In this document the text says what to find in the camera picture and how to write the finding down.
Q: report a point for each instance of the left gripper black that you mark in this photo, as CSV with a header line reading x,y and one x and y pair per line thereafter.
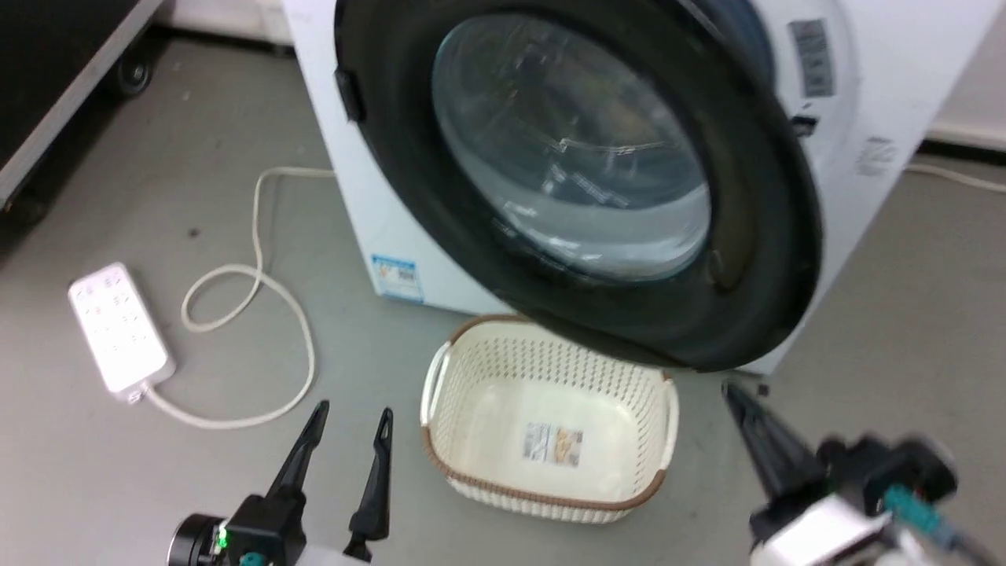
x,y
263,531

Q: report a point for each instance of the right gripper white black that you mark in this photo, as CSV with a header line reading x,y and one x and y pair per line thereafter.
x,y
825,531

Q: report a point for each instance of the black round washing machine door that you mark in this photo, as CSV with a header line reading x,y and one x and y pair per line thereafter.
x,y
758,236

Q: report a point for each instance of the white front-loading washing machine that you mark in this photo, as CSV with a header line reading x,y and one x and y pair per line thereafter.
x,y
369,196

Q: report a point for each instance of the cream perforated laundry basket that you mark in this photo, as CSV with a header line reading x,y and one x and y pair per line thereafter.
x,y
487,377

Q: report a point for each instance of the blue energy label sticker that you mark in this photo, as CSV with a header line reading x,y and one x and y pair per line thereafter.
x,y
398,277

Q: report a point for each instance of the paper label inside basket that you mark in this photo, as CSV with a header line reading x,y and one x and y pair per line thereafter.
x,y
553,444

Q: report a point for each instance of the white power strip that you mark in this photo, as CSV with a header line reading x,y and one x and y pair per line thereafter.
x,y
118,330

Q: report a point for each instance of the small grey text sticker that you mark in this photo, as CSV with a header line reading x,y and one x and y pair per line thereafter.
x,y
875,157

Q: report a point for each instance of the grey barcode sticker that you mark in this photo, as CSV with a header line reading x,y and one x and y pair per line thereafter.
x,y
812,59

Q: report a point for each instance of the black caster wheel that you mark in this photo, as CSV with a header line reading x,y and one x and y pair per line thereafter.
x,y
135,72

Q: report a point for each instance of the black wheeled cart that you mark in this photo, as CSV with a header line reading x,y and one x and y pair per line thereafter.
x,y
39,63

